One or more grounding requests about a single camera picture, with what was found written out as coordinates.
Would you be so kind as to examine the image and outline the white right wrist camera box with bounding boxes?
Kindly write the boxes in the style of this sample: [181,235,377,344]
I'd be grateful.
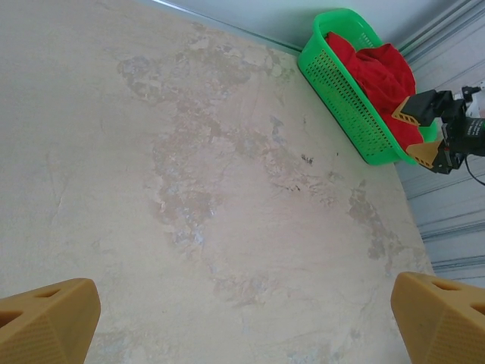
[460,81,485,118]

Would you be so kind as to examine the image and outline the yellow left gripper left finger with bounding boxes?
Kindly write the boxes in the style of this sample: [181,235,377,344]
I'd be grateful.
[0,278,102,364]

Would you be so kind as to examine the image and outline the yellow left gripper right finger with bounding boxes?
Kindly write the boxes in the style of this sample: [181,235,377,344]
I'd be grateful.
[390,271,485,364]

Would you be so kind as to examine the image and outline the red t-shirt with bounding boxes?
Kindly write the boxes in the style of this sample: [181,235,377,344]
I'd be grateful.
[324,31,427,151]

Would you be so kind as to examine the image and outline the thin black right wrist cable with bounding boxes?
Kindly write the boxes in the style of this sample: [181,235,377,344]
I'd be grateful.
[464,154,485,187]

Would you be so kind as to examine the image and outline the green plastic basket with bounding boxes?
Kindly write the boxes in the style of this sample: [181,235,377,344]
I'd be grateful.
[297,8,443,167]

